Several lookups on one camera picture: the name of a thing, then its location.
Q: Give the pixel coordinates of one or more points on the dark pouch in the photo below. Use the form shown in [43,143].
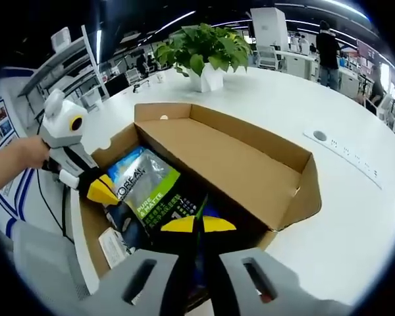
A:
[131,227]

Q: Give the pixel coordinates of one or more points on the grey office chair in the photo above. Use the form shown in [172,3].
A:
[42,260]

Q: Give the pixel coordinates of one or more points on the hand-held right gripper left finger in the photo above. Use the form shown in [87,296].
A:
[158,289]

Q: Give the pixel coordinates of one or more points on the white mesh office chair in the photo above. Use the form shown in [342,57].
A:
[268,57]

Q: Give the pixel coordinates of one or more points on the white square column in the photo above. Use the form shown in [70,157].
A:
[270,29]

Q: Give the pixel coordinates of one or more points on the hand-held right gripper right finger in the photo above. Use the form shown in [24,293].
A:
[237,289]

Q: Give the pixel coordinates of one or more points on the purple wall screen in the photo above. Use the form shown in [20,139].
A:
[365,48]

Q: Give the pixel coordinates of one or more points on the brown cardboard shoe box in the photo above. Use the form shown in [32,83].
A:
[237,158]

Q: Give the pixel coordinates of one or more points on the green plant in white pot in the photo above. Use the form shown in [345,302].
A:
[207,49]

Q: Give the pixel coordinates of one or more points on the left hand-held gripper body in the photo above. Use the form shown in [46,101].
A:
[61,125]

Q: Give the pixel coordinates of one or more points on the blue framed wall poster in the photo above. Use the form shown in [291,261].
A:
[0,126]

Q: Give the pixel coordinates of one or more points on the small black table item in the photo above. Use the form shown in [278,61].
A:
[141,88]

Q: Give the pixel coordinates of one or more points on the small white cup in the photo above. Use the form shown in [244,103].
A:
[160,78]

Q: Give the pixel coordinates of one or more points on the green and silver pouch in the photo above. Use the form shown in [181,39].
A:
[148,184]

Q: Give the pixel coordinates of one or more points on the person's left hand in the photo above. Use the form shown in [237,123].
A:
[34,153]

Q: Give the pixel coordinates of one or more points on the white table socket strip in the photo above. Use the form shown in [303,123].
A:
[345,153]

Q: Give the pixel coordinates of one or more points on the white ribbed box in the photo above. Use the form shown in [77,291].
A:
[60,39]

